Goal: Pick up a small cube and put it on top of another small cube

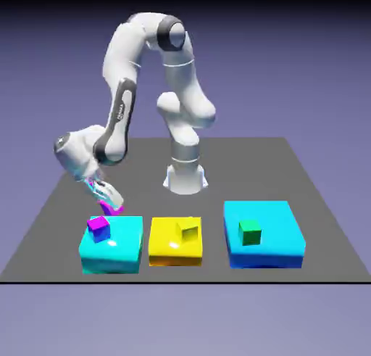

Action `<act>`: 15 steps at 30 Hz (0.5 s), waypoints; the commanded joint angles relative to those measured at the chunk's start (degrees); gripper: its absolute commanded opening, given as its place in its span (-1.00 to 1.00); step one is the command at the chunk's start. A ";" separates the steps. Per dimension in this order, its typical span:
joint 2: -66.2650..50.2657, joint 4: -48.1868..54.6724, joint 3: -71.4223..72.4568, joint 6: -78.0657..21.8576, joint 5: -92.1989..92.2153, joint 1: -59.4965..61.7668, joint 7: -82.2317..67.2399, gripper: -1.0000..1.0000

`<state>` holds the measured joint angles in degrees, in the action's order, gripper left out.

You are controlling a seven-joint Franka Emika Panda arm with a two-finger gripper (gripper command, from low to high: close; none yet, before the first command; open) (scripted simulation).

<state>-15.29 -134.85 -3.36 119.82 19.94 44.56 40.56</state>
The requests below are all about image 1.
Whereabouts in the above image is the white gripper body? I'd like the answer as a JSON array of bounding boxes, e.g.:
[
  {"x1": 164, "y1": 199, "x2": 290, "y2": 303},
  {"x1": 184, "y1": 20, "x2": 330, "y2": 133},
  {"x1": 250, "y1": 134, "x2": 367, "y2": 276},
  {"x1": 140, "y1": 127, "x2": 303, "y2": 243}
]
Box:
[{"x1": 82, "y1": 178, "x2": 125, "y2": 211}]

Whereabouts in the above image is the small purple cube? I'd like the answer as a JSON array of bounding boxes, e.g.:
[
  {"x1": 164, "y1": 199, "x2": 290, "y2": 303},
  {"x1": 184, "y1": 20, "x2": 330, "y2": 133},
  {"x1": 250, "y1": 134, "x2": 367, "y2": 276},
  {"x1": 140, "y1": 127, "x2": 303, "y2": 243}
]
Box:
[{"x1": 86, "y1": 215, "x2": 112, "y2": 244}]

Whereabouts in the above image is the small yellow cube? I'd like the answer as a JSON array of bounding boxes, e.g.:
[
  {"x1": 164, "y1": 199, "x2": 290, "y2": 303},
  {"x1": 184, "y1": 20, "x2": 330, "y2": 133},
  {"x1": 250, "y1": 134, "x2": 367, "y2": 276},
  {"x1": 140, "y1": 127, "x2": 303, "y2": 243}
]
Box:
[{"x1": 175, "y1": 218, "x2": 203, "y2": 243}]

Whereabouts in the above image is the small green cube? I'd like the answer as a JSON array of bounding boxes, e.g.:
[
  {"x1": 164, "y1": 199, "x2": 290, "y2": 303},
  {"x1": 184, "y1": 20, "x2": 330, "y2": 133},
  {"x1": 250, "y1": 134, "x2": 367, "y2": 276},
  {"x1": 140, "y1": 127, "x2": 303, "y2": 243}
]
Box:
[{"x1": 238, "y1": 219, "x2": 262, "y2": 247}]

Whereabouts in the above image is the large cyan box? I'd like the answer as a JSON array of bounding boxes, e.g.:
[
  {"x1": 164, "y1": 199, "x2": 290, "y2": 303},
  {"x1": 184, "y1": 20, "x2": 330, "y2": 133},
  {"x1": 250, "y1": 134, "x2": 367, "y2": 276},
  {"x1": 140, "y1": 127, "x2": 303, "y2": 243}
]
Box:
[{"x1": 78, "y1": 215, "x2": 144, "y2": 275}]

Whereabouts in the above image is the large yellow box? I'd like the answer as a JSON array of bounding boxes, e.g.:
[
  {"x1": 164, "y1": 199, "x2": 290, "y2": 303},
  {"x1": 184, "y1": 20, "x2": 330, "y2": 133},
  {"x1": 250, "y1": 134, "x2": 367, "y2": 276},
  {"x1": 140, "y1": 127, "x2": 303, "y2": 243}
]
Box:
[{"x1": 148, "y1": 215, "x2": 203, "y2": 268}]

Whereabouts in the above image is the large blue box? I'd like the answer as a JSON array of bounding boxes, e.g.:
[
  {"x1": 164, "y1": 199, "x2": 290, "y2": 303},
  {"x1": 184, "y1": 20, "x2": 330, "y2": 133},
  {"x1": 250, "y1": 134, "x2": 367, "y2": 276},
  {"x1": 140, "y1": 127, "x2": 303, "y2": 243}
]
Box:
[{"x1": 223, "y1": 199, "x2": 307, "y2": 269}]

